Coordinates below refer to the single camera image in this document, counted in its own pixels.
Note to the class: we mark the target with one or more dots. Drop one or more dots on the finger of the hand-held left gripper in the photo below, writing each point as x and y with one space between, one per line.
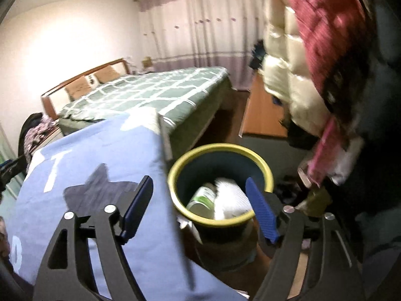
14 166

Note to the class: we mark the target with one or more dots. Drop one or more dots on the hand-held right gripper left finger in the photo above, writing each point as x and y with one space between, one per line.
137 207

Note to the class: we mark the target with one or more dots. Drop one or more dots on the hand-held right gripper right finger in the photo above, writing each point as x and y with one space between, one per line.
261 210

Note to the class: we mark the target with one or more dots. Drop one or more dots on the white towel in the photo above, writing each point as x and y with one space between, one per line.
231 200

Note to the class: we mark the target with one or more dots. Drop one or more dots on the white bottle with green label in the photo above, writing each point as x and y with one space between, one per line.
200 200

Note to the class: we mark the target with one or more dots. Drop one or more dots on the yellow-rimmed dark trash bin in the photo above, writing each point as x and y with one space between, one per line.
200 169

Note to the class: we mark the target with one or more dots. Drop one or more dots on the wardrobe sliding door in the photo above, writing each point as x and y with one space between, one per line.
6 144

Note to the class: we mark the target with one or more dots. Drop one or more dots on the blue star blanket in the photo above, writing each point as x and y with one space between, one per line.
156 257

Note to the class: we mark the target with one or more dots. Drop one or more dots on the wooden headboard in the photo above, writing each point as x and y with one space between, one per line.
48 106

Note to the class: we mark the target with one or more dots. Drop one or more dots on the pink plastic bag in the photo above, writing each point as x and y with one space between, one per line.
325 144

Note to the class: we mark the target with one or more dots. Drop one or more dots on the wooden cabinet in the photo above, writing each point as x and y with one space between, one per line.
260 113

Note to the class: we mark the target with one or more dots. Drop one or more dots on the brown pillow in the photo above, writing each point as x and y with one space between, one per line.
108 74
76 87

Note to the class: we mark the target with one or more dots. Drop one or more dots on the bed with green plaid duvet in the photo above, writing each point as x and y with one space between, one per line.
156 91

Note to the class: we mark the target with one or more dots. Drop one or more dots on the yellow tissue box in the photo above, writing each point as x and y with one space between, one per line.
147 63

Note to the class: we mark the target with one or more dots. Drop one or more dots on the cream puffer jacket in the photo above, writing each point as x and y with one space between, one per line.
291 69

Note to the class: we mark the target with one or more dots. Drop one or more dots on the heap of folded clothes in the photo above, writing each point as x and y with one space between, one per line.
258 53

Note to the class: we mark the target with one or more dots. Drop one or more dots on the pink and white curtain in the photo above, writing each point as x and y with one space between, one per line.
200 22

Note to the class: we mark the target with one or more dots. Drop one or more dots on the red puffer jacket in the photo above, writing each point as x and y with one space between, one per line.
329 22

